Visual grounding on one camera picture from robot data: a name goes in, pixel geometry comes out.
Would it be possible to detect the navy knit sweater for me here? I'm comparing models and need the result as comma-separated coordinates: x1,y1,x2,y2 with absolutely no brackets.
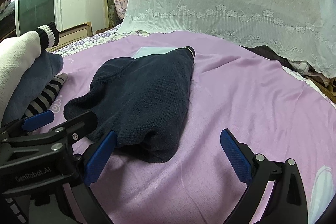
63,46,195,163

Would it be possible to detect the black white striped garment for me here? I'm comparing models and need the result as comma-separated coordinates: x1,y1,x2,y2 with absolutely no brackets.
22,73,68,118

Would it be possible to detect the grey-blue folded garment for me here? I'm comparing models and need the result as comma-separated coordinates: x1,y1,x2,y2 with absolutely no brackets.
1,51,63,126

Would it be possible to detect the white black-cuffed garment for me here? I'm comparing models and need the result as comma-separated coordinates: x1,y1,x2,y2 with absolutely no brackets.
1,22,59,116

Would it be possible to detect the pink bed sheet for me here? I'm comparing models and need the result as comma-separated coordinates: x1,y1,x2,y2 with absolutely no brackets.
52,32,335,223

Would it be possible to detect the brown cardboard pile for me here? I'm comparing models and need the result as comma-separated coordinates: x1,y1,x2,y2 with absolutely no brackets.
311,74,335,103

